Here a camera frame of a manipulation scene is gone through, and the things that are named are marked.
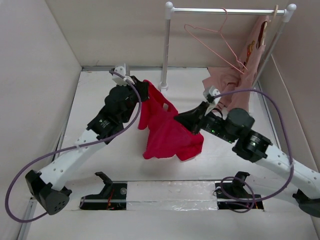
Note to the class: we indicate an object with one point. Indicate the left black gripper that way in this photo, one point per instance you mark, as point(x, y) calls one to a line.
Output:
point(143, 86)

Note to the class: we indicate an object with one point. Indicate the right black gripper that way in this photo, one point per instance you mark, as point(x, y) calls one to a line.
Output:
point(192, 118)

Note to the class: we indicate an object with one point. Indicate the red t shirt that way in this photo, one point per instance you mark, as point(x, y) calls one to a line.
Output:
point(167, 137)

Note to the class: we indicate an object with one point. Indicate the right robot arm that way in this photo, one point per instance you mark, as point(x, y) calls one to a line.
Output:
point(302, 186)

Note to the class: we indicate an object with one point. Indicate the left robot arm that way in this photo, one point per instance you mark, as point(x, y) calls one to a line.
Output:
point(48, 185)

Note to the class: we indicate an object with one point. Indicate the pink shirt on floor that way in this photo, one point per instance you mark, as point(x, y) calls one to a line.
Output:
point(225, 79)

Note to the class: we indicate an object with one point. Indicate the hanging pink printed shirt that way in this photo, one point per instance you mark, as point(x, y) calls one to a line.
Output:
point(249, 58)

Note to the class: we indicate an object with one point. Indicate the wooden hanger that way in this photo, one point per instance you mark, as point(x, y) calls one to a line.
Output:
point(268, 24)

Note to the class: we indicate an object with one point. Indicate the white clothes rack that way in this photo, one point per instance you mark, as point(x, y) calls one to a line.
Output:
point(286, 15)

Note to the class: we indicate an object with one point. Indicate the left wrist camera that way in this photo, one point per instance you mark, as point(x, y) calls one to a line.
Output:
point(120, 74)

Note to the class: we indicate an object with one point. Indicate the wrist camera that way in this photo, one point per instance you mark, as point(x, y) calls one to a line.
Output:
point(211, 95)
point(120, 74)

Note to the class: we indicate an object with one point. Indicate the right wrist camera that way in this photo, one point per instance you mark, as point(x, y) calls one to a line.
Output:
point(211, 95)

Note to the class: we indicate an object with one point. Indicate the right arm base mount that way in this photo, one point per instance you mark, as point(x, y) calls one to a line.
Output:
point(236, 189)

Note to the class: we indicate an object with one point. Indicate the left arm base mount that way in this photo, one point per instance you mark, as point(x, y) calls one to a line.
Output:
point(112, 197)

